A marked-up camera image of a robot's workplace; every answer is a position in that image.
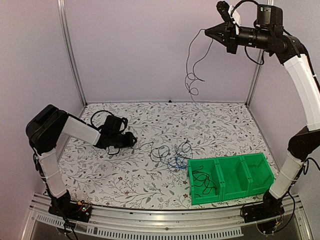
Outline floral patterned table mat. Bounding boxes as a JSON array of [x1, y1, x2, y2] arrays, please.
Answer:
[[59, 102, 278, 210]]

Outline front aluminium rail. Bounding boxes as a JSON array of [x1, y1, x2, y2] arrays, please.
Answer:
[[21, 193, 315, 240]]

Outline green bin left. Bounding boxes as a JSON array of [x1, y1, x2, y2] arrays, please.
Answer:
[[187, 158, 223, 206]]

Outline aluminium frame post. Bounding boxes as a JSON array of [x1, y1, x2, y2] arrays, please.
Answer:
[[56, 0, 88, 107], [244, 0, 275, 106]]

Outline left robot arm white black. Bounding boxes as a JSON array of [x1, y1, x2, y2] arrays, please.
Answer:
[[25, 104, 137, 217]]

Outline left aluminium frame post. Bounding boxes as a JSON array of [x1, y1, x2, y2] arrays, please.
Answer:
[[56, 0, 88, 107]]

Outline right aluminium frame post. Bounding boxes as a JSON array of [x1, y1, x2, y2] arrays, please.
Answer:
[[244, 0, 275, 106]]

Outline green bin right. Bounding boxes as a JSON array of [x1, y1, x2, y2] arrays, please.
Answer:
[[242, 153, 275, 196]]

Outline green bin middle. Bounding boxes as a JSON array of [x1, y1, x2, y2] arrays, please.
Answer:
[[216, 155, 251, 201]]

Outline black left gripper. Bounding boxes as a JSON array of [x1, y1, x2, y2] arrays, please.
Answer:
[[110, 131, 136, 149]]

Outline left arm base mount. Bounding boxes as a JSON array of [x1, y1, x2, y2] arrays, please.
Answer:
[[48, 200, 92, 223]]

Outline thin black cable lifted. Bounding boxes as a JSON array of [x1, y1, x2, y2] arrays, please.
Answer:
[[184, 28, 214, 103]]

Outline black cable tangle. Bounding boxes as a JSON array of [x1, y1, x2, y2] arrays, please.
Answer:
[[132, 139, 193, 163]]

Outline blue cable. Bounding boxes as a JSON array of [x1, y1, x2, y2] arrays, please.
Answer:
[[166, 153, 191, 172]]

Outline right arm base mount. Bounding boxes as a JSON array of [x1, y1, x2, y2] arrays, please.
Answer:
[[239, 196, 296, 236]]

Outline green bin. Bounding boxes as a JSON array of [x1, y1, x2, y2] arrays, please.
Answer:
[[216, 155, 251, 201], [242, 153, 275, 196], [187, 158, 223, 206]]

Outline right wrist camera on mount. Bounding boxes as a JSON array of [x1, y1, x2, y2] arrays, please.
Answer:
[[216, 1, 241, 28]]

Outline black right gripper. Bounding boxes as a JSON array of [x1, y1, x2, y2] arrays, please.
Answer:
[[205, 20, 273, 54]]

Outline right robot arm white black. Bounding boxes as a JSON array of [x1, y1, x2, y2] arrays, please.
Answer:
[[204, 0, 320, 218]]

